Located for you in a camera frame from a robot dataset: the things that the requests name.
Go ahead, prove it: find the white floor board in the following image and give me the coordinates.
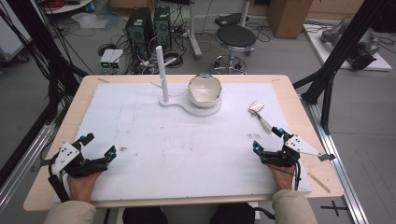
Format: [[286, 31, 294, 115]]
[[303, 22, 393, 73]]

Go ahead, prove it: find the black metal frame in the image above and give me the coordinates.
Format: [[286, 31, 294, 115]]
[[292, 0, 396, 135]]

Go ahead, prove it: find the wooden table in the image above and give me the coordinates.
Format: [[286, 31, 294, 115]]
[[22, 74, 346, 213]]

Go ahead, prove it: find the person's left hand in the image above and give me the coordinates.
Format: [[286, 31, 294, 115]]
[[66, 171, 103, 203]]

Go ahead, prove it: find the white table leg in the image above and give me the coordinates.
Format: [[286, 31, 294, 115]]
[[238, 0, 251, 28], [186, 0, 204, 61]]

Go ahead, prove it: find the black tape cross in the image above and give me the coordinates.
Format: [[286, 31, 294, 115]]
[[319, 200, 348, 217]]

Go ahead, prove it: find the white power supply box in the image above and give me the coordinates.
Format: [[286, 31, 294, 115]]
[[109, 49, 126, 72], [99, 49, 116, 71]]

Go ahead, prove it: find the person's right hand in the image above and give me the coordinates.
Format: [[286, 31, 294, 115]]
[[268, 164, 297, 191]]

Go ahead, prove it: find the white stand with pole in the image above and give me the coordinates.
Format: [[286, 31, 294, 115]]
[[154, 45, 223, 119]]

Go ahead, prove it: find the round white table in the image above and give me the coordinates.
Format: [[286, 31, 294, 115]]
[[40, 0, 94, 16]]

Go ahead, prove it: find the aluminium rail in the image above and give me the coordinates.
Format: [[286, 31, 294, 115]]
[[0, 123, 58, 213], [300, 92, 370, 224]]

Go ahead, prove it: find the white table mat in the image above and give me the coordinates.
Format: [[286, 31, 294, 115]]
[[51, 81, 313, 203]]

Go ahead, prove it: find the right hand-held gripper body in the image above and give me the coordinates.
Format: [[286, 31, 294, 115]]
[[260, 133, 337, 168]]

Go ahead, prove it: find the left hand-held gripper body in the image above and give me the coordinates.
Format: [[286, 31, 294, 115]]
[[50, 141, 110, 179]]

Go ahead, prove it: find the large black computer tower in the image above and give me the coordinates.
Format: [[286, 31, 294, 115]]
[[125, 7, 155, 61]]

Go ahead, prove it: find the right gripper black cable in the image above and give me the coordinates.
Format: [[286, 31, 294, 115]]
[[292, 160, 303, 191]]

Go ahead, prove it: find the thin wooden stick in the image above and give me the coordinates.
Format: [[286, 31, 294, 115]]
[[307, 172, 332, 194]]

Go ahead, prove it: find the black flat floor plate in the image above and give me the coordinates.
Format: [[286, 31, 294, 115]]
[[214, 12, 250, 28]]

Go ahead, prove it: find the black round stool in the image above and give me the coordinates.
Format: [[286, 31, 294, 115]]
[[212, 24, 258, 76]]

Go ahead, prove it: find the cardboard box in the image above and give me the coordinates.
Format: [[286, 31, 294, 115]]
[[266, 0, 314, 39]]

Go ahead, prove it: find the clear plastic sheet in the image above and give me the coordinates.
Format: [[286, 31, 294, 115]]
[[71, 11, 110, 31]]

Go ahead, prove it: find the small black computer tower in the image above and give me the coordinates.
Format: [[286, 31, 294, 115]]
[[153, 6, 173, 49]]

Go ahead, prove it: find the black cable bundle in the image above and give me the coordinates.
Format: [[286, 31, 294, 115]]
[[0, 0, 97, 125]]

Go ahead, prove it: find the grey robot device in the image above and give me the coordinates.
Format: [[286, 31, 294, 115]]
[[319, 21, 381, 71]]

